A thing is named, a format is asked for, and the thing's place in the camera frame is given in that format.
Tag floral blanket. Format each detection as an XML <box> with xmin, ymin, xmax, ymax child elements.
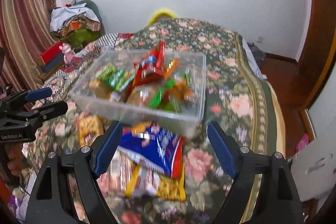
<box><xmin>24</xmin><ymin>18</ymin><xmax>286</xmax><ymax>224</ymax></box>

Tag beige bread packet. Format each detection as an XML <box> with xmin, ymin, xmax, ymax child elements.
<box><xmin>89</xmin><ymin>79</ymin><xmax>114</xmax><ymax>99</ymax></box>

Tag red snack bag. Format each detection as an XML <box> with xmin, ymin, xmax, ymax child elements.
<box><xmin>133</xmin><ymin>41</ymin><xmax>166</xmax><ymax>86</ymax></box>

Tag pink plush toy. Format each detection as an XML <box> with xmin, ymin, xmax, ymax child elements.
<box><xmin>59</xmin><ymin>43</ymin><xmax>76</xmax><ymax>65</ymax></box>

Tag clear plastic storage bin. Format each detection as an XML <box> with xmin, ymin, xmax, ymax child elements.
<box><xmin>68</xmin><ymin>49</ymin><xmax>207</xmax><ymax>137</ymax></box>

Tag patchwork quilt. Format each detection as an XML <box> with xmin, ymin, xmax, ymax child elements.
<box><xmin>39</xmin><ymin>32</ymin><xmax>135</xmax><ymax>109</ymax></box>

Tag grey bag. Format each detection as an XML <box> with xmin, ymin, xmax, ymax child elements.
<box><xmin>246</xmin><ymin>41</ymin><xmax>266</xmax><ymax>70</ymax></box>

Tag green stick packet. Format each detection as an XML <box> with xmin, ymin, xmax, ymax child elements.
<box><xmin>148</xmin><ymin>79</ymin><xmax>175</xmax><ymax>109</ymax></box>

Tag white sliding door pink hearts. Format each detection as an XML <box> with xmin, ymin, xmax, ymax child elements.
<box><xmin>307</xmin><ymin>90</ymin><xmax>336</xmax><ymax>141</ymax></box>

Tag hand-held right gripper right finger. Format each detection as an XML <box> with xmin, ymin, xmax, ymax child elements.
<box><xmin>207</xmin><ymin>121</ymin><xmax>304</xmax><ymax>224</ymax></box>

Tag yellow cracker packet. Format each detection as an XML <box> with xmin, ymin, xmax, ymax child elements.
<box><xmin>78</xmin><ymin>115</ymin><xmax>105</xmax><ymax>147</ymax></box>

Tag pile of clothes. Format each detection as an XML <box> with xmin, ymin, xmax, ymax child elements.
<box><xmin>50</xmin><ymin>0</ymin><xmax>103</xmax><ymax>42</ymax></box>

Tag red box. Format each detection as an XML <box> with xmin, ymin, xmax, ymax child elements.
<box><xmin>36</xmin><ymin>41</ymin><xmax>65</xmax><ymax>65</ymax></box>

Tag green striped snack packet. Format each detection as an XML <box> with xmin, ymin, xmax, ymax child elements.
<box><xmin>97</xmin><ymin>62</ymin><xmax>132</xmax><ymax>92</ymax></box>

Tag blue snack bag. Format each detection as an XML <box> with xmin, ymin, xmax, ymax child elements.
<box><xmin>118</xmin><ymin>125</ymin><xmax>185</xmax><ymax>178</ymax></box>

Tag clear bag of fried snacks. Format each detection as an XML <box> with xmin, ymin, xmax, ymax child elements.
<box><xmin>170</xmin><ymin>79</ymin><xmax>195</xmax><ymax>102</ymax></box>

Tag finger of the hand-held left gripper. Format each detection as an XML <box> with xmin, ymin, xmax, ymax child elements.
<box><xmin>0</xmin><ymin>87</ymin><xmax>53</xmax><ymax>112</ymax></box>
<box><xmin>5</xmin><ymin>100</ymin><xmax>69</xmax><ymax>130</ymax></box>

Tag striped brown curtain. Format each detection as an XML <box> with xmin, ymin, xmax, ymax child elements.
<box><xmin>0</xmin><ymin>0</ymin><xmax>60</xmax><ymax>94</ymax></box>

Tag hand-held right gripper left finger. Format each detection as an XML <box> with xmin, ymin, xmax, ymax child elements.
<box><xmin>26</xmin><ymin>121</ymin><xmax>124</xmax><ymax>224</ymax></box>

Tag white appliance with stickers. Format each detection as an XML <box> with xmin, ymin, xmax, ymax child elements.
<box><xmin>291</xmin><ymin>135</ymin><xmax>336</xmax><ymax>204</ymax></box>

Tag wooden wardrobe frame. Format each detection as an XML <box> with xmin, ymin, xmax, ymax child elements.
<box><xmin>296</xmin><ymin>0</ymin><xmax>336</xmax><ymax>109</ymax></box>

